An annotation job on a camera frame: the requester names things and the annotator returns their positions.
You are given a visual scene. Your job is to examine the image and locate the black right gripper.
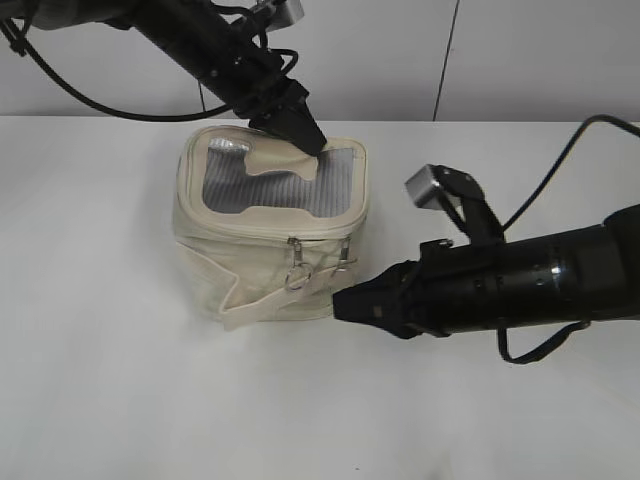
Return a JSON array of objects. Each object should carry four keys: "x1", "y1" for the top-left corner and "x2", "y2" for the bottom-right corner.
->
[{"x1": 332, "y1": 242, "x2": 505, "y2": 339}]

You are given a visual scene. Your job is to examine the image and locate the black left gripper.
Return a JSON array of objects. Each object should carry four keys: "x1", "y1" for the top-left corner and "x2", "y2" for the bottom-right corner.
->
[{"x1": 197, "y1": 31, "x2": 326, "y2": 154}]

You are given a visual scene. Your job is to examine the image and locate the metal ring zipper pull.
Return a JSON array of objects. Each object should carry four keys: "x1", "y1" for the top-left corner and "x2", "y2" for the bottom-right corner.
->
[{"x1": 285, "y1": 237, "x2": 313, "y2": 292}]

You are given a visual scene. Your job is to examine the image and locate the cream canvas zipper bag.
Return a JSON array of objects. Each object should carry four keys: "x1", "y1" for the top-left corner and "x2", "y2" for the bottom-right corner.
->
[{"x1": 172, "y1": 126, "x2": 369, "y2": 330}]

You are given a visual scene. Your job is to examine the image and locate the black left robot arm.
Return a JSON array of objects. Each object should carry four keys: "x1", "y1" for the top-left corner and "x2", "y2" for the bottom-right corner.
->
[{"x1": 1, "y1": 0, "x2": 327, "y2": 156}]

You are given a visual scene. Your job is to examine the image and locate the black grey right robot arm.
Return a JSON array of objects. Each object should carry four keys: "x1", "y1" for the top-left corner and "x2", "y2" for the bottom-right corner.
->
[{"x1": 333, "y1": 206, "x2": 639, "y2": 339}]

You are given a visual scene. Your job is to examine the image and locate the metal right zipper pull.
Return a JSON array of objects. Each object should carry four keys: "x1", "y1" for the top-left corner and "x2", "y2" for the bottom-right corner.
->
[{"x1": 332, "y1": 237, "x2": 358, "y2": 275}]

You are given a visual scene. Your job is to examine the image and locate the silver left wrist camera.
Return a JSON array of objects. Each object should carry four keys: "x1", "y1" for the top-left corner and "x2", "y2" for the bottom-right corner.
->
[{"x1": 251, "y1": 0, "x2": 305, "y2": 32}]

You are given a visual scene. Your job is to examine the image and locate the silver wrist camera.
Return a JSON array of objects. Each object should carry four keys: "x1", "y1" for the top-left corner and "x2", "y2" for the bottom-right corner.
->
[
  {"x1": 405, "y1": 164, "x2": 461, "y2": 211},
  {"x1": 251, "y1": 0, "x2": 305, "y2": 32}
]

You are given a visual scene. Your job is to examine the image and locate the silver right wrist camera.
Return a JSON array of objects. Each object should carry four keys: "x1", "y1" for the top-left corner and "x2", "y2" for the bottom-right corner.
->
[{"x1": 405, "y1": 164, "x2": 461, "y2": 211}]

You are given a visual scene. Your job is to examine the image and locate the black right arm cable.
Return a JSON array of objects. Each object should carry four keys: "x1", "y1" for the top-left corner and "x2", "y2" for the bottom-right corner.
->
[{"x1": 497, "y1": 114, "x2": 640, "y2": 364}]

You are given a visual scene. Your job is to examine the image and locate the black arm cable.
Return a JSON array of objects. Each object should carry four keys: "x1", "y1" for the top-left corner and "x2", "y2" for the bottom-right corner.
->
[
  {"x1": 497, "y1": 114, "x2": 640, "y2": 364},
  {"x1": 0, "y1": 19, "x2": 236, "y2": 121}
]

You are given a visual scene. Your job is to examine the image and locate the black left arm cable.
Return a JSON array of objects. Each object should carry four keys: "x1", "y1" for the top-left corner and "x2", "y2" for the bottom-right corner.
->
[{"x1": 0, "y1": 19, "x2": 236, "y2": 121}]

